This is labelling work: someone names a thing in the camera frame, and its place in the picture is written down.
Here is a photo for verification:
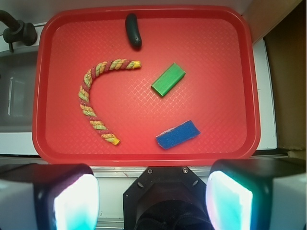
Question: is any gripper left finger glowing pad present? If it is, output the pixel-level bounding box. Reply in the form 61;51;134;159
0;163;100;230

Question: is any blue sponge piece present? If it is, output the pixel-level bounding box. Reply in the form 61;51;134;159
156;120;201;150

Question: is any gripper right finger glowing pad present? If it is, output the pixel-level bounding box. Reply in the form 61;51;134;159
205;159;307;230

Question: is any multicolour twisted rope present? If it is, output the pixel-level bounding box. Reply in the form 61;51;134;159
78;58;142;146

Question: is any dark green plastic pickle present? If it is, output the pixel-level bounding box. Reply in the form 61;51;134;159
125;13;142;49

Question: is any red plastic tray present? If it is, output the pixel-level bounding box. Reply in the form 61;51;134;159
32;6;260;166

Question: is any brown cardboard box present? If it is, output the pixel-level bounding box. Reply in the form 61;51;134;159
264;0;307;157

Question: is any metal sink basin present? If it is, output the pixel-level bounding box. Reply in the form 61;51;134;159
0;51;37;133

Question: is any green rectangular block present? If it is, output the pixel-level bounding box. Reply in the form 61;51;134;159
151;63;186;97

